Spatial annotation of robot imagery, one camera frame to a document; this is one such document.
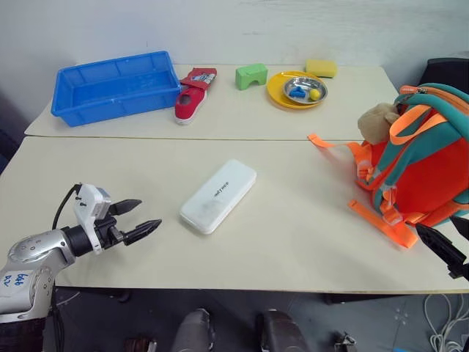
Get red canvas shoe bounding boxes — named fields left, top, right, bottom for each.
left=174, top=86, right=210, bottom=127

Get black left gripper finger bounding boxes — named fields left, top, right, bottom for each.
left=109, top=199, right=144, bottom=217
left=122, top=219, right=163, bottom=247

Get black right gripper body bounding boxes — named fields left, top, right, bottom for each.
left=448, top=261, right=469, bottom=283

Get white cables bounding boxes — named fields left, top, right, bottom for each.
left=424, top=292, right=469, bottom=352

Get yellow sponge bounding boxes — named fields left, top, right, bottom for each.
left=304, top=58, right=339, bottom=79

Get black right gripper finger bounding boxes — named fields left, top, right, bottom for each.
left=415, top=223, right=468, bottom=268
left=451, top=216, right=469, bottom=240

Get grey rounded shape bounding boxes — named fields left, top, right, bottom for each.
left=171, top=307, right=216, bottom=352

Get blue plastic bin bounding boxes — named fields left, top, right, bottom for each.
left=50, top=50, right=182, bottom=128

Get brown plush toy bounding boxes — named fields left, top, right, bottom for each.
left=357, top=102, right=402, bottom=146

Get red snack package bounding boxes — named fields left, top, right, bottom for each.
left=178, top=67, right=218, bottom=93

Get yellow plate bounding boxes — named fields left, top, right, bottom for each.
left=266, top=70, right=330, bottom=110

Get white rectangular power bank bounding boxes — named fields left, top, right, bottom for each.
left=179, top=158, right=257, bottom=235

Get metal bowl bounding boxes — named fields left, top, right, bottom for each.
left=282, top=76, right=328, bottom=106

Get black chair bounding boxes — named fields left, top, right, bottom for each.
left=416, top=56, right=469, bottom=97

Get orange and teal backpack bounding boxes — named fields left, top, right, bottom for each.
left=306, top=83, right=469, bottom=250

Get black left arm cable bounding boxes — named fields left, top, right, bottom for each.
left=51, top=183, right=82, bottom=231

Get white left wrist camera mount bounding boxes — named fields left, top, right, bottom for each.
left=70, top=183, right=113, bottom=256

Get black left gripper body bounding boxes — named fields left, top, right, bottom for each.
left=94, top=215, right=128, bottom=251

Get green arch block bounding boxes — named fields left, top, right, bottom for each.
left=234, top=62, right=269, bottom=92

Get dark rounded shape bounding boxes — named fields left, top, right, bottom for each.
left=255, top=309, right=313, bottom=352

